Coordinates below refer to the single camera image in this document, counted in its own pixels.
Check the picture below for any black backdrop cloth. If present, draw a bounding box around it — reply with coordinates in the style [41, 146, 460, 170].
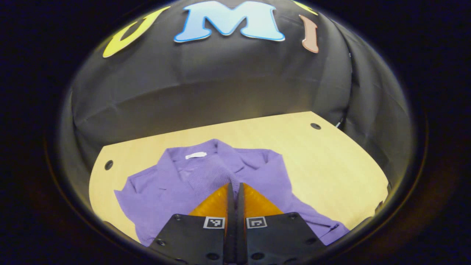
[61, 0, 414, 184]

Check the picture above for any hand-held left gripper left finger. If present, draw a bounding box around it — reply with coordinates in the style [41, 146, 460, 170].
[147, 183, 236, 265]

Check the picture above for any purple collared shirt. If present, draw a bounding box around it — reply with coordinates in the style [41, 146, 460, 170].
[114, 139, 350, 247]

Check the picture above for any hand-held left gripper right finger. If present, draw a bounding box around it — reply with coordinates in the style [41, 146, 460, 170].
[235, 183, 326, 265]

